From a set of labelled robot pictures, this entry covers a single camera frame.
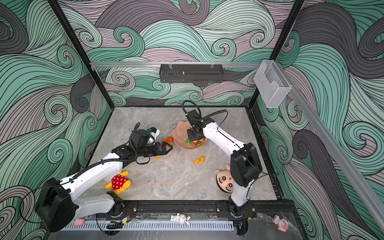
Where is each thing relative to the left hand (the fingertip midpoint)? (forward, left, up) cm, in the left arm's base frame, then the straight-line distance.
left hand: (168, 147), depth 79 cm
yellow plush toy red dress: (-16, +25, -11) cm, 31 cm away
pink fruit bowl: (+18, -5, -14) cm, 23 cm away
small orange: (+13, +5, -15) cm, 21 cm away
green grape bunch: (+13, -10, -13) cm, 21 cm away
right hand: (+10, -14, -3) cm, 18 cm away
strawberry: (+7, -15, -5) cm, 18 cm away
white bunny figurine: (-30, -8, -12) cm, 34 cm away
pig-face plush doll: (-14, -30, -6) cm, 34 cm away
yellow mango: (0, -20, -14) cm, 25 cm away
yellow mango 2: (-1, -16, -15) cm, 22 cm away
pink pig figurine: (-32, -55, -10) cm, 64 cm away
